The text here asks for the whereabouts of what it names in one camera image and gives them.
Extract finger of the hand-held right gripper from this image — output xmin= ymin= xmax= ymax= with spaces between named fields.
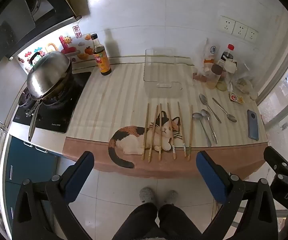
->
xmin=263 ymin=146 xmax=288 ymax=175

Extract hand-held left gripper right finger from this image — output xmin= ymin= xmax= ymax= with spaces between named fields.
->
xmin=196 ymin=151 xmax=278 ymax=240

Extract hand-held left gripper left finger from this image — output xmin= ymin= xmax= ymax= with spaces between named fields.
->
xmin=12 ymin=151 xmax=95 ymax=240

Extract steel spoon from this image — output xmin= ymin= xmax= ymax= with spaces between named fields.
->
xmin=192 ymin=112 xmax=212 ymax=147
xmin=212 ymin=97 xmax=237 ymax=123
xmin=199 ymin=94 xmax=222 ymax=124
xmin=200 ymin=109 xmax=218 ymax=145

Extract group of wooden chopsticks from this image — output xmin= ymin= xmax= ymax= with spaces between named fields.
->
xmin=141 ymin=102 xmax=194 ymax=162

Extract clear plastic tray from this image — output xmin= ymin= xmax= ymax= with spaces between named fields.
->
xmin=143 ymin=48 xmax=183 ymax=90

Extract blue smartphone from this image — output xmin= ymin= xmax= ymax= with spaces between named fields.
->
xmin=247 ymin=109 xmax=259 ymax=141

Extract grey fuzzy slipper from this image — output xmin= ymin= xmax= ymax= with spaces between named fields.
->
xmin=139 ymin=187 xmax=156 ymax=204
xmin=164 ymin=190 xmax=179 ymax=205

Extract window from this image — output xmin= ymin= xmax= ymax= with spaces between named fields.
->
xmin=256 ymin=27 xmax=288 ymax=155

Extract blue kitchen cabinet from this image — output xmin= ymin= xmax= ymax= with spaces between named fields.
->
xmin=5 ymin=135 xmax=59 ymax=205

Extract person's right leg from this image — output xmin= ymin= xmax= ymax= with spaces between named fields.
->
xmin=158 ymin=204 xmax=204 ymax=240

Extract person's leg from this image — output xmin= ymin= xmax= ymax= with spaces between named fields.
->
xmin=112 ymin=202 xmax=159 ymax=240
xmin=158 ymin=204 xmax=204 ymax=240

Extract black gas stove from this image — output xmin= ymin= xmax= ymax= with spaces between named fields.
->
xmin=12 ymin=71 xmax=92 ymax=133

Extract steel wok with lid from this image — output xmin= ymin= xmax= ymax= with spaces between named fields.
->
xmin=25 ymin=62 xmax=75 ymax=142

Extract small box with red swirl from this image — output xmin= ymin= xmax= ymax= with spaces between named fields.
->
xmin=229 ymin=92 xmax=245 ymax=104

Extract person's left leg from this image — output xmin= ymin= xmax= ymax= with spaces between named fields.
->
xmin=112 ymin=202 xmax=159 ymax=240

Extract clear crumpled plastic bag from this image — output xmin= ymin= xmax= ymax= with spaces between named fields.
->
xmin=228 ymin=62 xmax=258 ymax=100

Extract cat print table mat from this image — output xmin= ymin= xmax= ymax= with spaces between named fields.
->
xmin=62 ymin=55 xmax=269 ymax=179

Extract jar with brown lid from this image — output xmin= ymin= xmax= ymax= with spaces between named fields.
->
xmin=206 ymin=64 xmax=223 ymax=90

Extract white cup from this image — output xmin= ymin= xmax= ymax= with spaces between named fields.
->
xmin=224 ymin=59 xmax=238 ymax=74

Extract steel wok lid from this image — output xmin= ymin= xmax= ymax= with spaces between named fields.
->
xmin=26 ymin=51 xmax=72 ymax=99

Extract red cap sauce bottle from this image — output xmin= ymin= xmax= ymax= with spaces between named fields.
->
xmin=220 ymin=44 xmax=235 ymax=68

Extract dark soy sauce bottle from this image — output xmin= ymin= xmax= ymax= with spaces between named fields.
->
xmin=91 ymin=33 xmax=112 ymax=76

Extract translucent plastic bag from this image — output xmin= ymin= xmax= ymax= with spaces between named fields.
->
xmin=193 ymin=38 xmax=222 ymax=80

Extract black range hood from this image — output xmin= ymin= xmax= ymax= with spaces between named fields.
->
xmin=0 ymin=0 xmax=82 ymax=64

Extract white wall socket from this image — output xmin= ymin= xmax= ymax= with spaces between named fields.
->
xmin=233 ymin=21 xmax=248 ymax=38
xmin=244 ymin=26 xmax=259 ymax=43
xmin=218 ymin=15 xmax=236 ymax=34

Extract colourful wall sticker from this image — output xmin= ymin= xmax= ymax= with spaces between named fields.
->
xmin=17 ymin=25 xmax=100 ymax=73

